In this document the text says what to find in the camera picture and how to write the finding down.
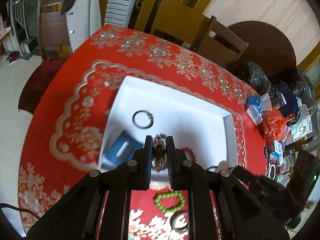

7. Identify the round dark table top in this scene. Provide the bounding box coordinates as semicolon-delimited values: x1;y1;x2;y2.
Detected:
226;21;297;77

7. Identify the navy blue cloth bag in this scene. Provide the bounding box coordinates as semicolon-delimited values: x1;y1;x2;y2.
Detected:
277;82;300;119

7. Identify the black thin hair tie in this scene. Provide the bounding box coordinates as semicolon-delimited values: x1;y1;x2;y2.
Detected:
132;109;155;130

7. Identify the red floral tablecloth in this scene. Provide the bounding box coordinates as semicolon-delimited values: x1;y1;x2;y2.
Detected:
17;25;267;231

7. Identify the metal stair railing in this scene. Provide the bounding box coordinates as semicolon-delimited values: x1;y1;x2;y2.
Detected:
7;0;38;60

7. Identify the red bead bracelet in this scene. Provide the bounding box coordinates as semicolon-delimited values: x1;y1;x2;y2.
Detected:
180;147;197;163

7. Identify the black plastic bag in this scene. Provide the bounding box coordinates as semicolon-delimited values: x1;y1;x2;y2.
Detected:
234;62;271;95

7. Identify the white shallow box tray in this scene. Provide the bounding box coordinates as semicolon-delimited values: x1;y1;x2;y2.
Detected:
98;76;238;170

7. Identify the blue square hair claw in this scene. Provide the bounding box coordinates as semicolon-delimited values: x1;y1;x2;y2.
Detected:
102;130;144;166

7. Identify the green bead bracelet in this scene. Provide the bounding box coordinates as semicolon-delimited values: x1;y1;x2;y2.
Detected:
153;191;186;214

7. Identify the left brown wooden chair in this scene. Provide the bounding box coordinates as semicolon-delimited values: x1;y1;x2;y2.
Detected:
37;0;71;60

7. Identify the white patterned gift bag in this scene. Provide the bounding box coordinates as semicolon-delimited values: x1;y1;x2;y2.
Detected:
291;104;316;141

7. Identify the black cable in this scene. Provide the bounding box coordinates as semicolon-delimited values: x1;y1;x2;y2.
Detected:
0;202;41;219

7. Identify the white bead bracelet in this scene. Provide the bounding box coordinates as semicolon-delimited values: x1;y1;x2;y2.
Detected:
267;164;278;181

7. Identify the grey braided hair tie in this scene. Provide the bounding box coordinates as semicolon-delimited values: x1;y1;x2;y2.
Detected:
170;211;189;234

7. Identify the blue tissue pack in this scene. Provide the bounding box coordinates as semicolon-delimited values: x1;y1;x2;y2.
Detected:
246;94;272;126

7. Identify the white jacket on chair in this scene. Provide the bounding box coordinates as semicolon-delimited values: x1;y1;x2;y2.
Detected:
60;0;102;51

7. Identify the red plastic bag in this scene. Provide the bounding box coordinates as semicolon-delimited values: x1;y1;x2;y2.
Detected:
259;108;295;141

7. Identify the blue small box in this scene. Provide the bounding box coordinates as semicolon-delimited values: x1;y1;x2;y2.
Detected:
269;151;283;161

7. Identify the dark wooden slat chair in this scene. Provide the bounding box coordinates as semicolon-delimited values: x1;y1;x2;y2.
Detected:
195;16;249;68

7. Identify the brown glossy chair back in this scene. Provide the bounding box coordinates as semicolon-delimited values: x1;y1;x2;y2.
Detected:
150;0;214;48

